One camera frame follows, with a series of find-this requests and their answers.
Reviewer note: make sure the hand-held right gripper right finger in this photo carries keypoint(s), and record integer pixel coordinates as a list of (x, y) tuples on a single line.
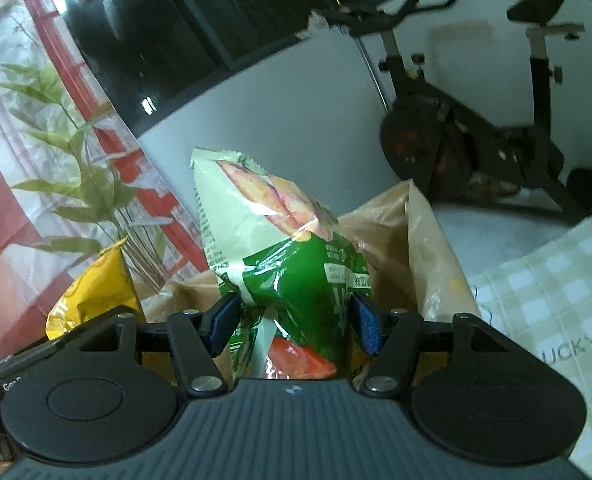
[(368, 331)]

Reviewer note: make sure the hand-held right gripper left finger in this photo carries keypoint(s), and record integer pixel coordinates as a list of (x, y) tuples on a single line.
[(223, 321)]

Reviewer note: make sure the green snack bag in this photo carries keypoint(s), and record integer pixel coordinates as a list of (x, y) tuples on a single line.
[(296, 280)]

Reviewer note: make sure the yellow snack bag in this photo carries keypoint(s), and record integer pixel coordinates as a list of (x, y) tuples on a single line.
[(95, 285)]

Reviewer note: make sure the checked tablecloth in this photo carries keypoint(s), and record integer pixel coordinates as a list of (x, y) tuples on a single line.
[(551, 310)]

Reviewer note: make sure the black exercise bike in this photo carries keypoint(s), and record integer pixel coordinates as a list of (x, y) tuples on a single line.
[(426, 120)]

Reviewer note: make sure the metal pole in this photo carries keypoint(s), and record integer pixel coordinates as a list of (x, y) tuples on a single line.
[(373, 77)]

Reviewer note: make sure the dark window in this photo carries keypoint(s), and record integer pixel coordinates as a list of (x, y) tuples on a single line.
[(175, 20)]

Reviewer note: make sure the printed wall poster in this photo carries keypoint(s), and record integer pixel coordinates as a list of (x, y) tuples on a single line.
[(25, 160)]

